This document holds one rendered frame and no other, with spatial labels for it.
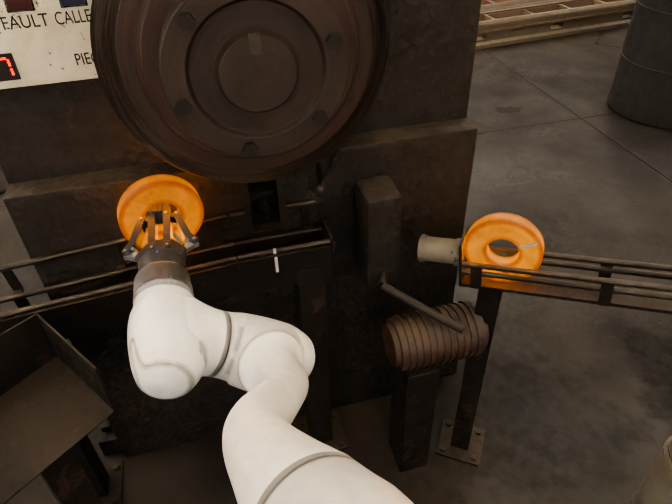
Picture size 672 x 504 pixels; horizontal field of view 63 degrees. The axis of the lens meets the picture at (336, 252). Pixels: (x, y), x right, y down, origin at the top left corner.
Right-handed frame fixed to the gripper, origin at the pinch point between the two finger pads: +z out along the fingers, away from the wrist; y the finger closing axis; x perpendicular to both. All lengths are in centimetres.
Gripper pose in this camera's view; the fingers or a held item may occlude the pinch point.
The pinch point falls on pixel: (159, 206)
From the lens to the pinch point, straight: 109.3
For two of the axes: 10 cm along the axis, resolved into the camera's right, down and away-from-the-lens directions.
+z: -2.6, -6.4, 7.3
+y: 9.7, -1.9, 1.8
